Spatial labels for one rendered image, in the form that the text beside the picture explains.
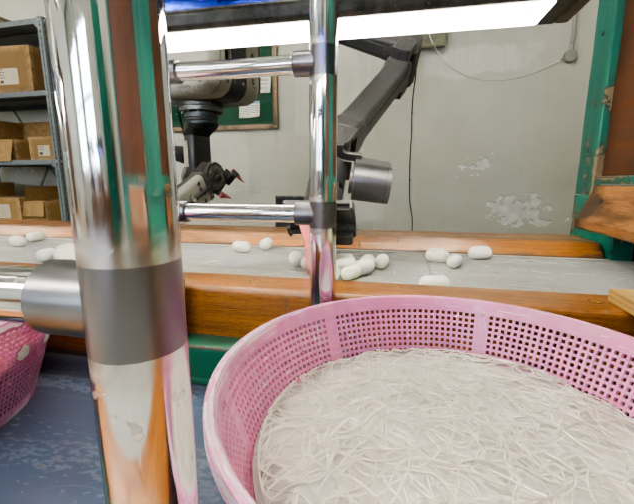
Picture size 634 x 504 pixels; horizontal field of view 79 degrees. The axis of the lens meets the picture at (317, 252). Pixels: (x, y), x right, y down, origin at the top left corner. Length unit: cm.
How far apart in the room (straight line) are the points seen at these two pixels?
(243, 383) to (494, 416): 14
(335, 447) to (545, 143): 255
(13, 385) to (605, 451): 40
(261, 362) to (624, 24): 80
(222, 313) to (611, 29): 78
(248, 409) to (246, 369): 2
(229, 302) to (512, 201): 237
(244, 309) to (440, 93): 235
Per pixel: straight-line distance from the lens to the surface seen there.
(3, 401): 40
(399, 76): 89
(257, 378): 26
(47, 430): 39
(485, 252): 67
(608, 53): 88
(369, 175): 59
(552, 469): 25
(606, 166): 85
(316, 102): 32
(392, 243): 71
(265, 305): 38
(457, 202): 259
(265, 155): 276
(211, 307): 40
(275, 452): 23
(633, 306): 38
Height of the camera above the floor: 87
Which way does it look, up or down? 11 degrees down
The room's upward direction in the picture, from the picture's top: straight up
